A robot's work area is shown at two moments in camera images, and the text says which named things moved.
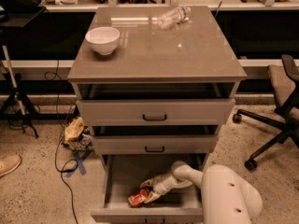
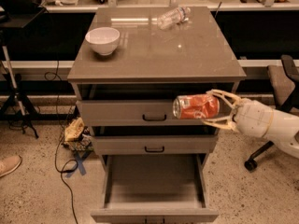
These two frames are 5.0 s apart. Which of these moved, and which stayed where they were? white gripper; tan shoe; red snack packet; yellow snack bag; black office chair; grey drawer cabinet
Moved: red snack packet; white gripper
Stayed: black office chair; tan shoe; yellow snack bag; grey drawer cabinet
